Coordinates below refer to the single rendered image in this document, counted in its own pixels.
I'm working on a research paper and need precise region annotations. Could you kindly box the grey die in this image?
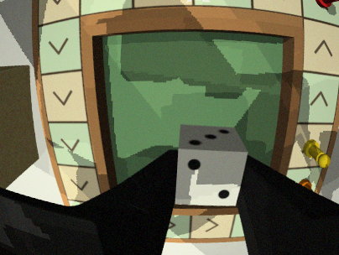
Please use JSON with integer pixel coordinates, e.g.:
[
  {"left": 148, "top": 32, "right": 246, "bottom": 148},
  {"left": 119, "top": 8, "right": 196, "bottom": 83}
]
[{"left": 175, "top": 124, "right": 248, "bottom": 206}]

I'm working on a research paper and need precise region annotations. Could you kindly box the yellow game pawn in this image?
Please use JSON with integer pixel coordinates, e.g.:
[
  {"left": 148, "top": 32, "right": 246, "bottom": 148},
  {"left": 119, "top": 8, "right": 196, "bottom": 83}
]
[{"left": 303, "top": 140, "right": 331, "bottom": 168}]

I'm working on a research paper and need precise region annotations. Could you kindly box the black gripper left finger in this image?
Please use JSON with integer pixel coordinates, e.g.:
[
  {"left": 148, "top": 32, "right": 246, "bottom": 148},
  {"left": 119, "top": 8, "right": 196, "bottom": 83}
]
[{"left": 0, "top": 150, "right": 177, "bottom": 255}]

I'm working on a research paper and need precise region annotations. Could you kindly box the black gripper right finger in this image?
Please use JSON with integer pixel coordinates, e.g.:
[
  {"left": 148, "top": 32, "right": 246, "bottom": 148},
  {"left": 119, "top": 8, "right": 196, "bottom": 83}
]
[{"left": 237, "top": 155, "right": 339, "bottom": 255}]

